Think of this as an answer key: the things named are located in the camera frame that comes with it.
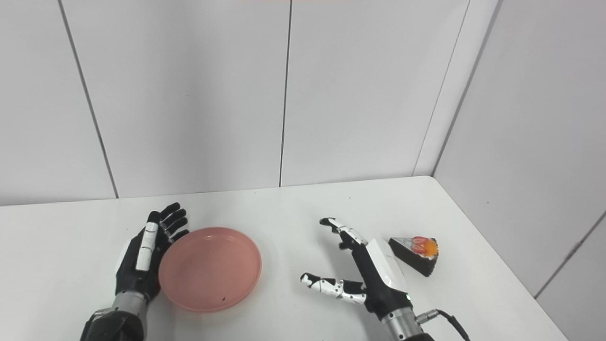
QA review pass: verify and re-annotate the chocolate cake slice with fruit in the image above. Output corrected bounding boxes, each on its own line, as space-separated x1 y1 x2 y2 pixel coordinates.
389 236 439 278

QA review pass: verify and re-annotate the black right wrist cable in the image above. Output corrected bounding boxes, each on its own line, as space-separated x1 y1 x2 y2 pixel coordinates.
416 309 472 341

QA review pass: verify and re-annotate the pink round plate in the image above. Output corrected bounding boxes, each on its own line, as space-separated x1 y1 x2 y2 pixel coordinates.
158 227 262 313

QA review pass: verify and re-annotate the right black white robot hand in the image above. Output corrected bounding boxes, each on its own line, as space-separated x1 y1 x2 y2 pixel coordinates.
300 217 411 319

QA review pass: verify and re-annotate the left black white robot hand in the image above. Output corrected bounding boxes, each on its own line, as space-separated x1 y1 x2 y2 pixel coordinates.
115 202 190 301

